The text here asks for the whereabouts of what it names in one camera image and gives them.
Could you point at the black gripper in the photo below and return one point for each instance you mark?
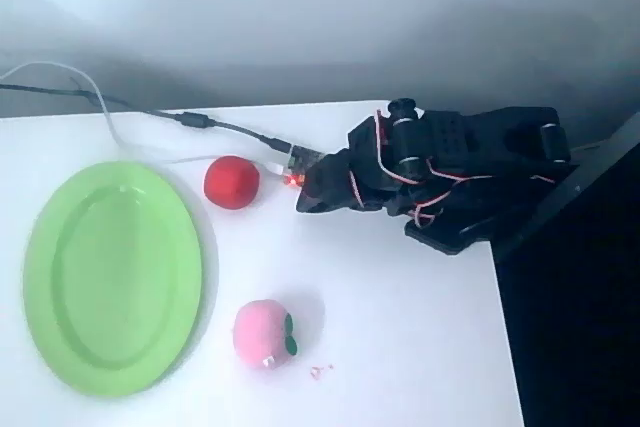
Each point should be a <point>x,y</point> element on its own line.
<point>327,186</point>

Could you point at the pink plush peach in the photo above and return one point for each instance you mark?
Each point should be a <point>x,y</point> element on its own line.
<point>260,332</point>

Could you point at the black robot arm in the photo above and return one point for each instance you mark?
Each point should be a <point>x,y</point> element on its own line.
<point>480,157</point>

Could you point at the green oval plastic plate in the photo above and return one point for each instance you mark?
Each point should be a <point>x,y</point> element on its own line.
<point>110,277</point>

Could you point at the small controller circuit board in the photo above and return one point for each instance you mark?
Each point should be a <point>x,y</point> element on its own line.
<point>302,164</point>

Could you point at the red plush ball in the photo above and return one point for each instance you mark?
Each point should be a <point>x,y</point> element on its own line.
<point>230,182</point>

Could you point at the black side panel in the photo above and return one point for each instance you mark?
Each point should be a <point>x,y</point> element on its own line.
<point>580,307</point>

